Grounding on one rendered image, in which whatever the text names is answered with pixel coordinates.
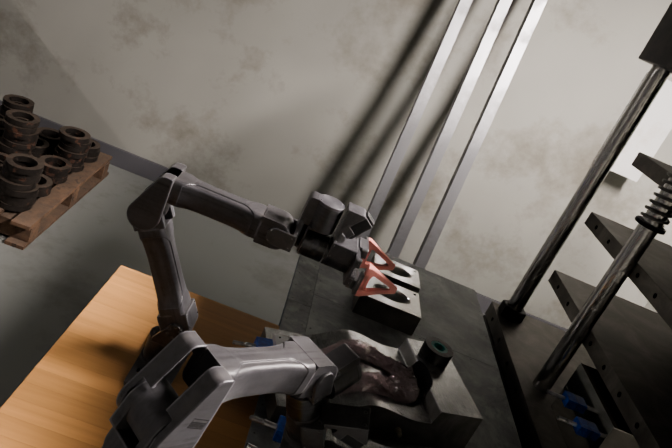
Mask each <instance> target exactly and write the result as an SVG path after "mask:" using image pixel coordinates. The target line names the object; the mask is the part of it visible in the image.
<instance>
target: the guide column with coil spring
mask: <svg viewBox="0 0 672 448"><path fill-rule="evenodd" d="M658 194H660V195H662V196H665V197H667V198H670V199H672V194H670V193H667V192H665V191H663V190H660V192H659V193H658ZM654 200H655V201H657V202H659V203H661V204H663V205H666V206H668V207H672V203H671V202H668V201H666V200H663V199H661V198H659V197H657V196H656V198H655V199H654ZM650 207H651V208H653V209H655V210H657V211H660V212H662V213H665V214H668V215H670V214H671V213H672V211H670V210H667V209H664V208H662V207H659V206H657V205H655V204H653V203H652V204H651V205H650ZM646 214H647V215H649V216H651V217H654V218H656V219H659V220H662V221H666V220H667V219H668V218H667V217H663V216H661V215H658V214H656V213H654V212H652V211H650V210H647V211H646ZM642 219H643V220H644V221H646V222H647V223H649V224H651V225H653V226H655V227H657V228H661V227H662V226H663V225H664V224H660V223H657V222H655V221H653V220H650V219H648V218H646V217H644V216H643V217H642ZM656 235H657V233H655V232H653V231H651V230H649V229H647V228H645V227H644V226H642V225H641V224H639V223H638V225H637V226H636V228H635V229H634V231H633V232H632V234H631V235H630V237H629V238H628V240H627V241H626V243H625V244H624V246H623V247H622V249H621V250H620V252H619V253H618V255H617V256H616V258H615V259H614V261H613V262H612V264H611V265H610V267H609V268H608V270H607V271H606V273H605V274H604V276H603V277H602V279H601V280H600V282H599V283H598V285H597V286H596V288H595V289H594V291H593V292H592V294H591V295H590V297H589V298H588V300H587V301H586V303H585V304H584V306H583V307H582V309H581V310H580V312H579V313H578V315H577V316H576V318H575V319H574V321H573V322H572V324H571V325H570V327H569V328H568V330H567V331H566V333H565V334H564V336H563V337H562V339H561V340H560V342H559V343H558V345H557V346H556V348H555V349H554V351H553V352H552V354H551V355H550V357H549V358H548V360H547V361H546V363H545V364H544V366H543V367H542V369H541V370H540V372H539V373H538V375H537V376H536V378H535V379H534V381H533V385H534V386H535V388H536V389H538V390H539V391H541V392H543V393H546V391H547V390H550V389H551V388H552V386H553V385H554V384H555V382H556V381H557V379H558V378H559V376H560V375H561V373H562V372H563V370H564V369H565V368H566V366H567V365H568V363H569V362H570V360H571V359H572V357H573V356H574V354H575V353H576V351H577V350H578V349H579V347H580V346H581V344H582V342H583V341H584V339H585V338H586V337H587V335H588V334H589V332H590V331H591V330H592V328H593V327H594V325H595V324H596V322H597V321H598V319H599V318H600V316H601V315H602V314H603V312H604V311H605V309H606V308H607V306H608V305H609V303H610V302H611V300H612V299H613V297H614V296H615V295H616V293H617V292H618V290H619V289H620V287H621V286H622V284H623V283H624V281H625V280H626V279H627V277H628V275H629V274H630V272H631V271H632V269H633V268H634V267H635V265H636V264H637V262H638V261H639V260H640V258H641V257H642V255H643V254H644V252H645V251H646V249H647V248H648V246H649V245H650V244H651V242H652V241H653V239H654V238H655V236H656Z"/></svg>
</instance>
